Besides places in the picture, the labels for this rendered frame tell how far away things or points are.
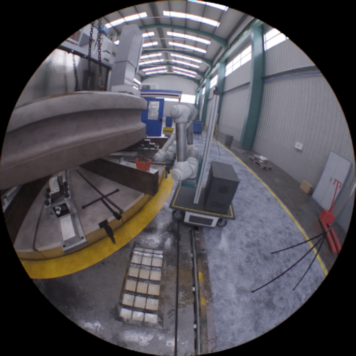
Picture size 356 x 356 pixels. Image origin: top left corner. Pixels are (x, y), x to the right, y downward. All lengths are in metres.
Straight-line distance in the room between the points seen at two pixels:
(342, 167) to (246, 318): 4.94
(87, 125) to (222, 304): 2.65
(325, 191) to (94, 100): 6.38
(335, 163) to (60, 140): 6.70
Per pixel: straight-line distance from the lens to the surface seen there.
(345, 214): 5.83
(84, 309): 1.66
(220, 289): 1.60
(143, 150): 2.80
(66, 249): 1.51
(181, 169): 1.21
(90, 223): 1.66
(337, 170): 5.47
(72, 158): 1.74
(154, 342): 1.50
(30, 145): 1.93
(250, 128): 10.06
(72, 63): 5.72
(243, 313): 1.69
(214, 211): 1.76
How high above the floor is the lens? 1.45
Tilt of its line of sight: 29 degrees down
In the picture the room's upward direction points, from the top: 7 degrees clockwise
